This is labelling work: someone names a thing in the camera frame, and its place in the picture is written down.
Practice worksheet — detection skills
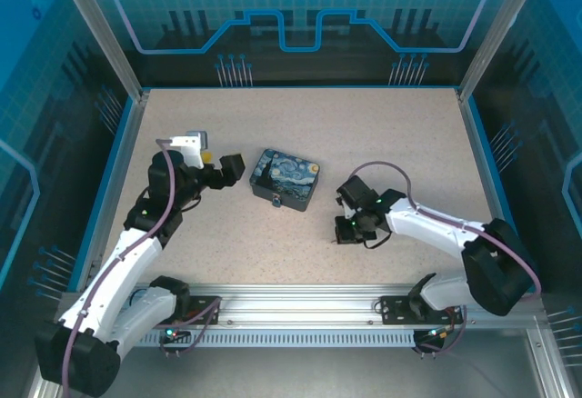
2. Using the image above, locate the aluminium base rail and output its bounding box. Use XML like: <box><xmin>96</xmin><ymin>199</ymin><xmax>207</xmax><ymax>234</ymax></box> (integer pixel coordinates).
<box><xmin>58</xmin><ymin>282</ymin><xmax>547</xmax><ymax>330</ymax></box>

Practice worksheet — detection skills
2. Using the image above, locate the aluminium frame post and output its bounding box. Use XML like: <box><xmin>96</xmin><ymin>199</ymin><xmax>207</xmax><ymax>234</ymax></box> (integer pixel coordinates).
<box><xmin>456</xmin><ymin>0</ymin><xmax>545</xmax><ymax>103</ymax></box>
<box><xmin>50</xmin><ymin>0</ymin><xmax>151</xmax><ymax>102</ymax></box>

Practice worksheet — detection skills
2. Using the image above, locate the small circuit board with LED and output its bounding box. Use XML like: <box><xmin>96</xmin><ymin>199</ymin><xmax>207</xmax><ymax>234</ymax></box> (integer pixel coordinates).
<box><xmin>158</xmin><ymin>327</ymin><xmax>190</xmax><ymax>344</ymax></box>
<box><xmin>422</xmin><ymin>327</ymin><xmax>451</xmax><ymax>343</ymax></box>

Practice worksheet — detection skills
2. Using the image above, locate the grey metal base panel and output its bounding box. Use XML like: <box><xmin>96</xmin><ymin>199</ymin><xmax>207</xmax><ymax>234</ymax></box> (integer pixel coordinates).
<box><xmin>26</xmin><ymin>343</ymin><xmax>565</xmax><ymax>398</ymax></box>

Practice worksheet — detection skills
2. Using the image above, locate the starry night tin box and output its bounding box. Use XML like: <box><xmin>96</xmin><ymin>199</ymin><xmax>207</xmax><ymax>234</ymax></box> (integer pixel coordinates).
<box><xmin>248</xmin><ymin>146</ymin><xmax>323</xmax><ymax>213</ymax></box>

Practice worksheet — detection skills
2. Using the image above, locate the grey slotted cable duct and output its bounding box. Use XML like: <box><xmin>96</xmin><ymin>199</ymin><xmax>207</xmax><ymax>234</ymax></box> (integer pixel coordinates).
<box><xmin>135</xmin><ymin>328</ymin><xmax>422</xmax><ymax>349</ymax></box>

